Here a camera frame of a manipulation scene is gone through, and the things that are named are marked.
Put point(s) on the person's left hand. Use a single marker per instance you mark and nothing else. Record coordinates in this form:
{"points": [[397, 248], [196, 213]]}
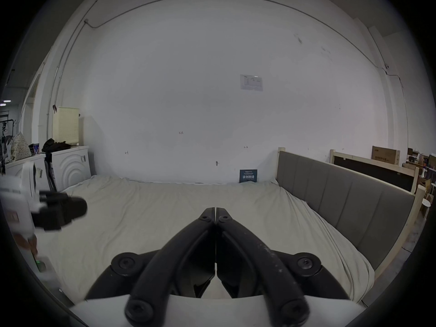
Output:
{"points": [[26, 244]]}

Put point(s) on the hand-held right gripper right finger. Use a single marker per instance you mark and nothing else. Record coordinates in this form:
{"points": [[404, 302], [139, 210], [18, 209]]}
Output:
{"points": [[262, 261]]}

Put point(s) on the white paper notice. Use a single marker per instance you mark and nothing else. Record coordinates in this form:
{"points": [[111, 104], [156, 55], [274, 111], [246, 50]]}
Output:
{"points": [[252, 82]]}

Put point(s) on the white round stool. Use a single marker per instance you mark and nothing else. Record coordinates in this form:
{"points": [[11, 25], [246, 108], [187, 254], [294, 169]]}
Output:
{"points": [[427, 204]]}

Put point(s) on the grey padded headboard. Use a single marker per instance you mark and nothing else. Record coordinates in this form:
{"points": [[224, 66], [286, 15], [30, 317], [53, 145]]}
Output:
{"points": [[340, 189]]}

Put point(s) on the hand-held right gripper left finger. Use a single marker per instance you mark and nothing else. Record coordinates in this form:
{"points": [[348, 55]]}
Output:
{"points": [[170, 261]]}

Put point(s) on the small blue card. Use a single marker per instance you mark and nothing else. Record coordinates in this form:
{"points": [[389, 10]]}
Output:
{"points": [[248, 176]]}

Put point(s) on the white cabinet with patterned bag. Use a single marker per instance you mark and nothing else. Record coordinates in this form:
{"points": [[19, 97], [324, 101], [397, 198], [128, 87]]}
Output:
{"points": [[20, 148]]}

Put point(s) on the wooden frame with dark panel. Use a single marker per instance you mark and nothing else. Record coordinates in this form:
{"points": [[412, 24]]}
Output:
{"points": [[374, 169]]}

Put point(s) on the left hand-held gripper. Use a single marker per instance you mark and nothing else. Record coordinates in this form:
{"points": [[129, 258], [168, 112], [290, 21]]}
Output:
{"points": [[17, 199]]}

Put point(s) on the bed with beige sheet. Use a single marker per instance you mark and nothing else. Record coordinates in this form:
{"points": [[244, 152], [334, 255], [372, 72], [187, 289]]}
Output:
{"points": [[170, 209]]}

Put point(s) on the brown carton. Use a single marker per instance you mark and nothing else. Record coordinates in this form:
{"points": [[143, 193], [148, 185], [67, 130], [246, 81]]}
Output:
{"points": [[385, 155]]}

